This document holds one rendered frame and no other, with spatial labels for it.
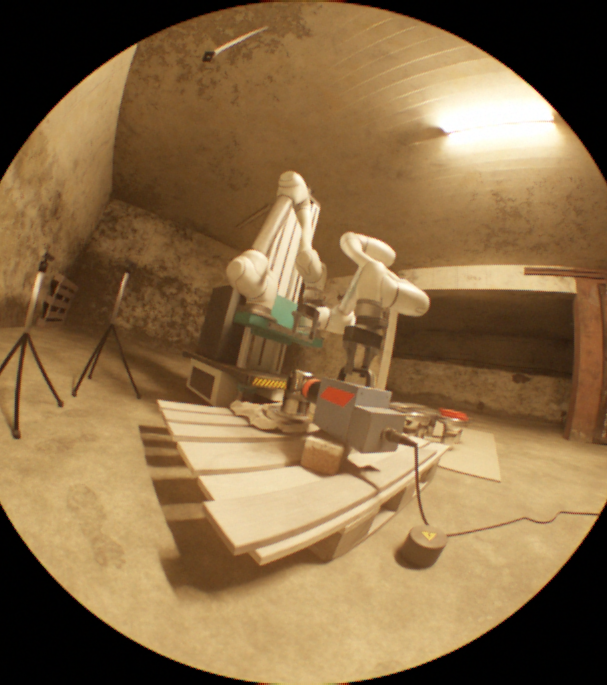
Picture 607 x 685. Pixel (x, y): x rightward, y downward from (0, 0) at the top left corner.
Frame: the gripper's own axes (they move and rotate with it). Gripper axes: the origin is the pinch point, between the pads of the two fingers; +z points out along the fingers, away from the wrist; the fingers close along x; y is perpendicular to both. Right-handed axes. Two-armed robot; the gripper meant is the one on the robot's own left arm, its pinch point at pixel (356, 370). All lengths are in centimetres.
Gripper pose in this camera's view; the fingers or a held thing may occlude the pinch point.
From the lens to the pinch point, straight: 77.9
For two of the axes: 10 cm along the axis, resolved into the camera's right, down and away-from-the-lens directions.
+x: -8.8, -2.4, -4.1
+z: -2.2, 9.7, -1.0
